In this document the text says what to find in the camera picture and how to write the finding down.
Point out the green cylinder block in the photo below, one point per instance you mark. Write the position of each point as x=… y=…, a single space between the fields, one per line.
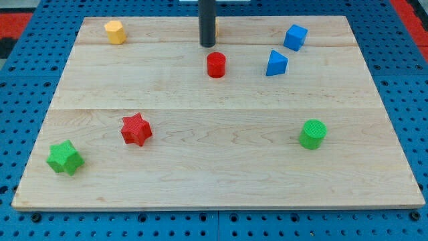
x=312 y=134

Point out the green star block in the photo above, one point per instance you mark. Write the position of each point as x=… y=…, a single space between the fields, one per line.
x=64 y=158

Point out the red star block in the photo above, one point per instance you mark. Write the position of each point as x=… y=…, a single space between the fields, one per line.
x=135 y=130

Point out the yellow hexagonal prism block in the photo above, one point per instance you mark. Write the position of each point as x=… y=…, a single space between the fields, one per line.
x=115 y=32

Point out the blue triangular prism block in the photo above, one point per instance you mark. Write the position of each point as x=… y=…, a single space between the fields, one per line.
x=277 y=64

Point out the blue cube block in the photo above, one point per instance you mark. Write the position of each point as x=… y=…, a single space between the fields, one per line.
x=295 y=37

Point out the red cylinder block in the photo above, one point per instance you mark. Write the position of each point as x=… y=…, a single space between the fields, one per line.
x=216 y=64

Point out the wooden board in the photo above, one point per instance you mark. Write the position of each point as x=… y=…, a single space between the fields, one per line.
x=230 y=143

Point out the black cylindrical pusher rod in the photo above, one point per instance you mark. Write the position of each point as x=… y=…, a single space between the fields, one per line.
x=207 y=23

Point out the yellow block behind rod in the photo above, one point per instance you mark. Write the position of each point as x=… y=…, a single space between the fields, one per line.
x=216 y=27

